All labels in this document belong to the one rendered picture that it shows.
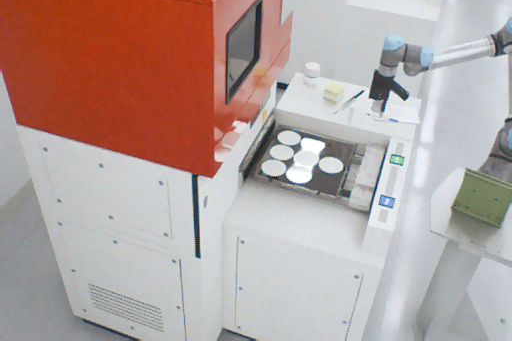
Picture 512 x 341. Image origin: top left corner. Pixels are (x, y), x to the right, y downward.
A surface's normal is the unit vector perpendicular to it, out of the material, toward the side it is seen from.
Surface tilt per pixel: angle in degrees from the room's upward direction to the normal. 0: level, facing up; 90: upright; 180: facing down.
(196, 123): 90
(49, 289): 0
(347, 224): 0
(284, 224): 0
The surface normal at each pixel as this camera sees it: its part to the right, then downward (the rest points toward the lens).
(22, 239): 0.04, -0.77
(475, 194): -0.53, 0.53
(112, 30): -0.34, 0.59
